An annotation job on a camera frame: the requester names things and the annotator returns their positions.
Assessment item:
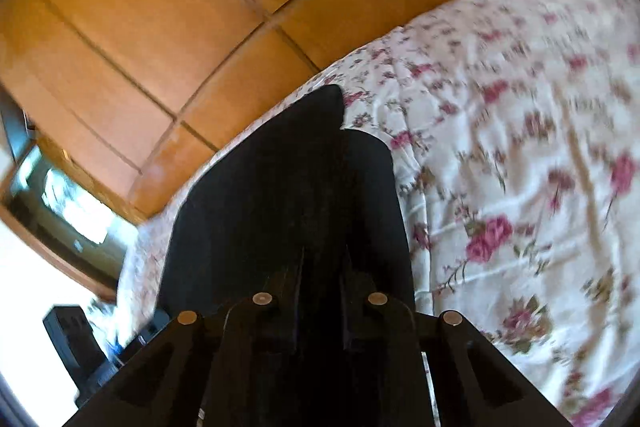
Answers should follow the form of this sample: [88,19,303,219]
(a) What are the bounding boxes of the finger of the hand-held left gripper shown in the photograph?
[107,309,172,365]

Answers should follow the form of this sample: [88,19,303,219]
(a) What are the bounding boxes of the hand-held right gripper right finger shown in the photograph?
[340,249,573,427]

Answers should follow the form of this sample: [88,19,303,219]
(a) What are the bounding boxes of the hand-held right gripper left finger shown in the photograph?
[64,251,307,427]

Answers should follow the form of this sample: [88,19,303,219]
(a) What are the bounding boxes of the black pants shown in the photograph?
[154,84,417,427]

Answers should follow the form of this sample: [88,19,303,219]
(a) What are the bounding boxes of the wood framed mirror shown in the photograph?
[0,94,141,303]

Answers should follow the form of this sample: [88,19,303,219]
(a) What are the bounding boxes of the floral bed sheet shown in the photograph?
[116,0,640,427]

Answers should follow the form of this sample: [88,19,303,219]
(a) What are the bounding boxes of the wooden wardrobe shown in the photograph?
[0,0,617,224]

